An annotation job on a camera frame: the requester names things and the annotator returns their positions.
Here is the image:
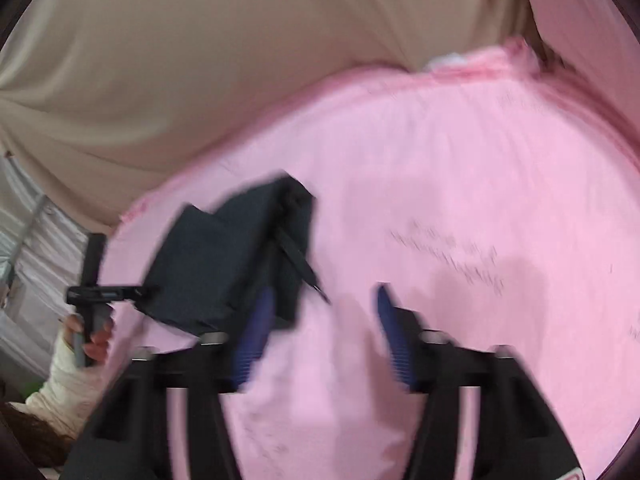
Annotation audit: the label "dark grey pants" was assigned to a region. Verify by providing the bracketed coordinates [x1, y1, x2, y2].
[134, 174, 321, 336]

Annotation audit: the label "person's left hand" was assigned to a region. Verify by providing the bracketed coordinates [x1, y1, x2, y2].
[62, 314, 114, 364]

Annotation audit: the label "silver satin curtain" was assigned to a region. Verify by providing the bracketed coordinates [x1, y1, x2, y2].
[1, 154, 87, 391]

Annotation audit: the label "beige curtain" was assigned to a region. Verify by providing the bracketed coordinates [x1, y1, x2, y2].
[1, 0, 539, 230]

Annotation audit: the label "pink bed sheet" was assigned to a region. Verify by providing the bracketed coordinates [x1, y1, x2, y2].
[101, 40, 639, 479]

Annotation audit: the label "pink pillow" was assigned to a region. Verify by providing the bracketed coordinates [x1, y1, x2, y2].
[529, 0, 639, 126]

